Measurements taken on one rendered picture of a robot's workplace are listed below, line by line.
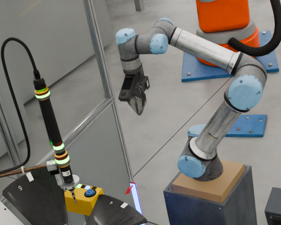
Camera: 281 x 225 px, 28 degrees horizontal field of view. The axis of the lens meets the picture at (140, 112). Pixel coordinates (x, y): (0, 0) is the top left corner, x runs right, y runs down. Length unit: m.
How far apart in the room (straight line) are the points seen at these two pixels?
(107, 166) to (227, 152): 1.31
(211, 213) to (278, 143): 2.12
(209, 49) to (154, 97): 3.26
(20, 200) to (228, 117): 0.82
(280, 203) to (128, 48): 0.79
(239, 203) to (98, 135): 1.10
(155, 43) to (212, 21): 3.49
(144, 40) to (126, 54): 0.09
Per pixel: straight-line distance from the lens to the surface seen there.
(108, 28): 6.67
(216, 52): 2.18
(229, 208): 2.47
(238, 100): 2.06
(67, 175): 1.89
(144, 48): 2.10
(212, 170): 2.47
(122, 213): 2.20
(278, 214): 2.01
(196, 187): 2.46
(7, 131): 2.70
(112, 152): 3.48
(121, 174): 3.61
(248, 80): 2.04
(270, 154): 4.41
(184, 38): 2.19
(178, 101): 5.26
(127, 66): 2.16
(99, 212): 2.21
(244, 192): 2.60
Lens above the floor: 2.55
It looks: 29 degrees down
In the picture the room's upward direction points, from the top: 12 degrees counter-clockwise
